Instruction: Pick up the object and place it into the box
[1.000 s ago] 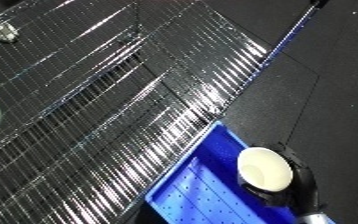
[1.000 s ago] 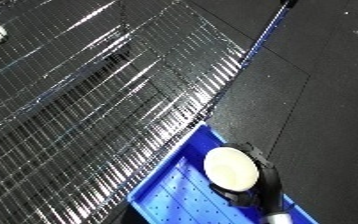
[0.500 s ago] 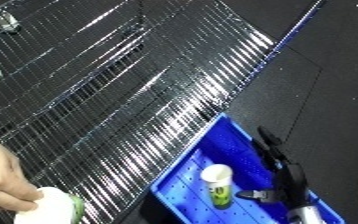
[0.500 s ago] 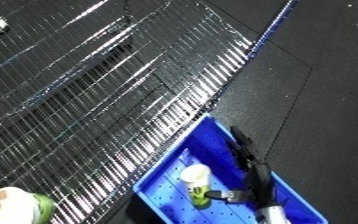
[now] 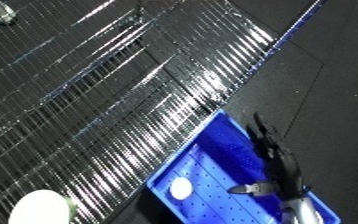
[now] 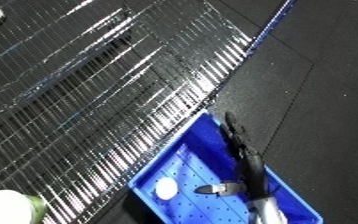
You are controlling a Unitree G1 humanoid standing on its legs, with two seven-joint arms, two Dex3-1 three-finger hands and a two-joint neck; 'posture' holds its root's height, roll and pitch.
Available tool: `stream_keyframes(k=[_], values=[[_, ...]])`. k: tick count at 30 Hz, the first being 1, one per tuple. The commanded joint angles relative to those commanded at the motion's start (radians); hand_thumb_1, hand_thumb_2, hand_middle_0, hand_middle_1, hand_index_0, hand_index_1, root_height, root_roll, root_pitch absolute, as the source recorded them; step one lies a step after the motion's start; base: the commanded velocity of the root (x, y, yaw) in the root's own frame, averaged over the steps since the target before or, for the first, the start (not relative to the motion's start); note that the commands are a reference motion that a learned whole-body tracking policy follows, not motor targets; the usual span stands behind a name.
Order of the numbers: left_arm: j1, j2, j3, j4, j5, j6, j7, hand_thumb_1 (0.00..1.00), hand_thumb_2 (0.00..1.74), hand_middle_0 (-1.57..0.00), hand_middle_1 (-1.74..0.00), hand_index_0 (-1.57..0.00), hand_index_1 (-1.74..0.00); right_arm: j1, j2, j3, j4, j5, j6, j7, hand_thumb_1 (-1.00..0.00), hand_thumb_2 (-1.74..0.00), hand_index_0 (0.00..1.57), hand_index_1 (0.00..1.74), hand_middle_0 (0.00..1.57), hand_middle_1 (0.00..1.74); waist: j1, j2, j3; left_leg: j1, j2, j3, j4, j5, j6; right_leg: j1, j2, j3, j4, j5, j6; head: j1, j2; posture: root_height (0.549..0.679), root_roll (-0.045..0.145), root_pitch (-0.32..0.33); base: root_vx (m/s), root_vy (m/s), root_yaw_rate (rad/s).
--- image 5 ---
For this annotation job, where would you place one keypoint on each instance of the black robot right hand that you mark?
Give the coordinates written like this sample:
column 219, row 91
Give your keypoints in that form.
column 282, row 170

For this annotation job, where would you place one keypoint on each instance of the pale robot right arm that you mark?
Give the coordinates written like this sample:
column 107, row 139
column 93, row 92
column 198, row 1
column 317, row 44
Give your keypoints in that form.
column 303, row 211

